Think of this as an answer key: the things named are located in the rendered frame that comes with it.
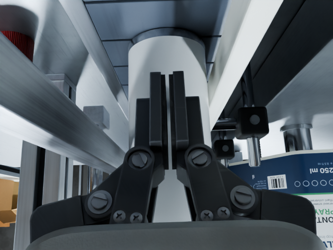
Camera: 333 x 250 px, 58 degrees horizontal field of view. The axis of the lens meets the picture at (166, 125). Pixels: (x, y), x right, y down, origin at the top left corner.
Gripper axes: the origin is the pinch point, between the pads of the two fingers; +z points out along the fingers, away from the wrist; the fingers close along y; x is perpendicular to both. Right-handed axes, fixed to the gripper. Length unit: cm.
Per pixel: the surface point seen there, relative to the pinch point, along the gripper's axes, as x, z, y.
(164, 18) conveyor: 1.0, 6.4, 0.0
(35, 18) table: -3.6, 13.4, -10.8
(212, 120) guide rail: -9.4, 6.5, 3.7
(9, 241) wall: -439, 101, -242
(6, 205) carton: -221, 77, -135
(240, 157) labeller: -48, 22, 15
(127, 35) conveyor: -0.5, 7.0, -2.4
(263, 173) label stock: -33.3, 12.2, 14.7
